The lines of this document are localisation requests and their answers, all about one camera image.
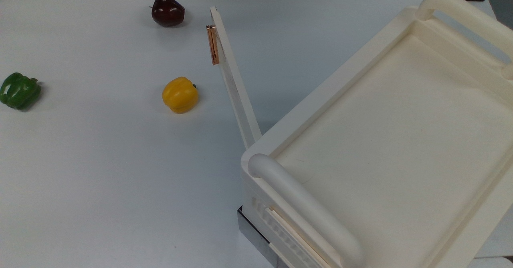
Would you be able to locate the cream cabinet door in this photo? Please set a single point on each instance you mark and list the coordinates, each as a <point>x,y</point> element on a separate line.
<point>236,87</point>

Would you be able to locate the cream plastic toy cabinet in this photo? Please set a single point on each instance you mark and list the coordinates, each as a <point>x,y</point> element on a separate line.
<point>380,140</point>

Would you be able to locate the yellow toy bell pepper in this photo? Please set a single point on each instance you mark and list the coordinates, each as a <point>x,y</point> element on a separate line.
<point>179,95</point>

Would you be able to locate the dark red toy apple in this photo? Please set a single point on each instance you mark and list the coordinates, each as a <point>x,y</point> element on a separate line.
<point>167,11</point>

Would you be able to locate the green toy bell pepper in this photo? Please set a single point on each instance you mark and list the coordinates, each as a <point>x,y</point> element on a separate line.
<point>18,91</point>

